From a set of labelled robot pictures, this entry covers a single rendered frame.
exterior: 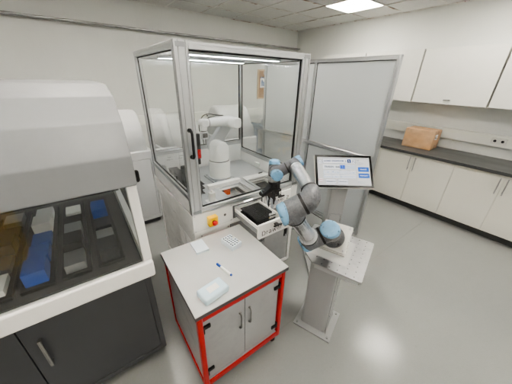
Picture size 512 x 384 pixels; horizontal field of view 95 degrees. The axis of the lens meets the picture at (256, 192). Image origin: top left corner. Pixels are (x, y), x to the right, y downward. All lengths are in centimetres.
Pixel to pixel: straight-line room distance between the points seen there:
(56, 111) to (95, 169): 25
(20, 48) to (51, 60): 30
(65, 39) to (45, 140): 349
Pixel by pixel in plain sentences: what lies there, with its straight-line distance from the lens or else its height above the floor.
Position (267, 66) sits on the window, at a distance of 177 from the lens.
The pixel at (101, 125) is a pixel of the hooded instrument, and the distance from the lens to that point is 119.
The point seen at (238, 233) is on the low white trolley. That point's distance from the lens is 181.
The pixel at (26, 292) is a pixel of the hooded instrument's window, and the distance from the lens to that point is 146.
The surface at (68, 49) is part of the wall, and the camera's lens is 459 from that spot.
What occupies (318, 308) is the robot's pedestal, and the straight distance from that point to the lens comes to 207.
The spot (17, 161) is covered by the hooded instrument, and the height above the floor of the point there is 154.
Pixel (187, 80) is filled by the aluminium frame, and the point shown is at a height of 180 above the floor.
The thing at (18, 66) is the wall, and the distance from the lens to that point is 460.
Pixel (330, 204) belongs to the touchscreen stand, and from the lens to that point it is 241.
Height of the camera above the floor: 182
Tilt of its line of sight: 26 degrees down
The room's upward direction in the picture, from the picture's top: 1 degrees clockwise
